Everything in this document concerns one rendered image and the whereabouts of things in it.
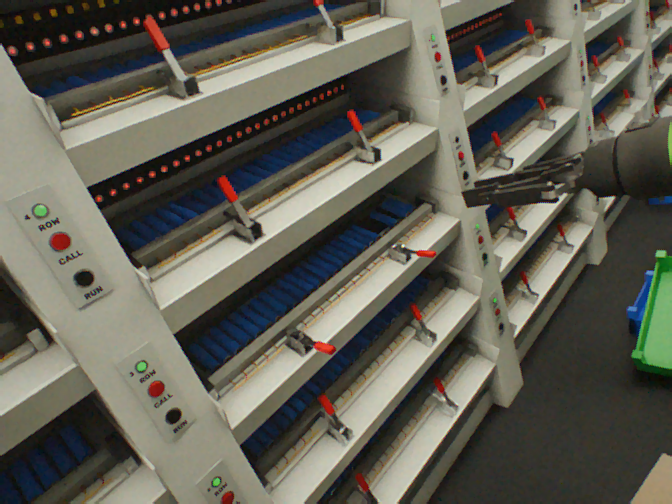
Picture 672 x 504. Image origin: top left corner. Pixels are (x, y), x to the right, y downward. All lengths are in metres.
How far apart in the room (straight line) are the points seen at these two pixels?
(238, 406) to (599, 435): 0.83
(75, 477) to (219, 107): 0.47
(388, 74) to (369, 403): 0.62
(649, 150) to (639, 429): 0.75
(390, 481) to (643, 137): 0.73
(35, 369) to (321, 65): 0.53
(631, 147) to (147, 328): 0.59
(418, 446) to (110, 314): 0.70
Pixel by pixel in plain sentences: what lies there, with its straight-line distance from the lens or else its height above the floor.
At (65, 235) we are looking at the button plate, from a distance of 0.52.
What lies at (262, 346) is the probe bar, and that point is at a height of 0.58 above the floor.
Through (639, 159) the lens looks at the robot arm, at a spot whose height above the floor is 0.71.
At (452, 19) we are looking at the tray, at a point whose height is 0.90.
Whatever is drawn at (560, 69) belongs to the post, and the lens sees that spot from 1.56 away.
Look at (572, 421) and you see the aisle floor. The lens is 1.25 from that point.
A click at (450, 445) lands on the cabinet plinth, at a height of 0.05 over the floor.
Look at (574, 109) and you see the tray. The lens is 1.56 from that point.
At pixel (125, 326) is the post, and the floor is 0.74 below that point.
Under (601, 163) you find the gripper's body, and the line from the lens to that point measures 0.65.
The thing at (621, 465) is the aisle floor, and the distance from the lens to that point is 1.18.
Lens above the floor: 0.93
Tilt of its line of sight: 23 degrees down
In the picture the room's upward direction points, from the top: 21 degrees counter-clockwise
